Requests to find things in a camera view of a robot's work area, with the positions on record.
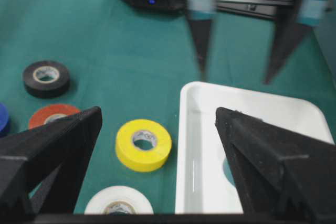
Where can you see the white tape roll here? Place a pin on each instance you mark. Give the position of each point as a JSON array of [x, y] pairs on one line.
[[121, 200]]

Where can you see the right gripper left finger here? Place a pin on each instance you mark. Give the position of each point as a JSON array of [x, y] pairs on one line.
[[42, 169]]

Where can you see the blue tape roll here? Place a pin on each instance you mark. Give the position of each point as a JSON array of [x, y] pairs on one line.
[[4, 120]]

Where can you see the white plastic tray case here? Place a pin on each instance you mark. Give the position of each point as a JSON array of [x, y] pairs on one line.
[[201, 186]]

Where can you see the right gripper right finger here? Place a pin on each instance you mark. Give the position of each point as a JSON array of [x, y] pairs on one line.
[[277, 170]]

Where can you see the red tape roll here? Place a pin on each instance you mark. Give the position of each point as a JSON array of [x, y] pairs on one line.
[[51, 113]]

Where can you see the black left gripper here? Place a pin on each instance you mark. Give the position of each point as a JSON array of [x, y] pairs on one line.
[[294, 20]]

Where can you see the green tape roll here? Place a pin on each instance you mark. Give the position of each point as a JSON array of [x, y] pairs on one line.
[[227, 172]]

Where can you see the black tape roll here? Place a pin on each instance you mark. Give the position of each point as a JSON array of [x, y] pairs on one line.
[[46, 79]]

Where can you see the yellow tape roll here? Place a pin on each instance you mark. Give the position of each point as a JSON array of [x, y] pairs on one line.
[[136, 158]]

